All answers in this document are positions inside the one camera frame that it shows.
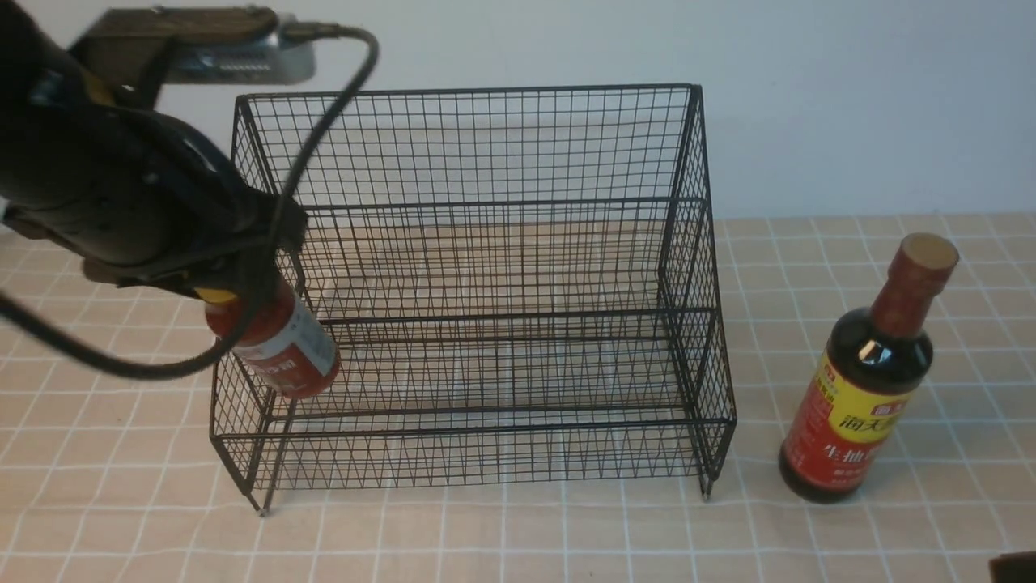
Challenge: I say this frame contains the dark soy sauce bottle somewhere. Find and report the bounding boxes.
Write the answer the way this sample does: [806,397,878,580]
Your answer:
[778,232,961,504]

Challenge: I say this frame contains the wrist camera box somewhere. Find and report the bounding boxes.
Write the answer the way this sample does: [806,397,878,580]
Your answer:
[70,5,316,88]

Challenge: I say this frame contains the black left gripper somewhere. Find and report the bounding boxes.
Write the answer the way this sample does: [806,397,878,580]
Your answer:
[2,1,308,296]

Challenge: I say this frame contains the black wire mesh shelf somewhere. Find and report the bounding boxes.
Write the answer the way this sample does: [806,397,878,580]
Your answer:
[210,83,737,513]

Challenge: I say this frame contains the red sauce bottle yellow cap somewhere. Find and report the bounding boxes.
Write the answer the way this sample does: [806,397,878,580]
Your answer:
[231,274,341,399]

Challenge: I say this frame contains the black camera cable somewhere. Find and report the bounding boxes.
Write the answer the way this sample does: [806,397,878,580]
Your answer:
[0,23,381,381]

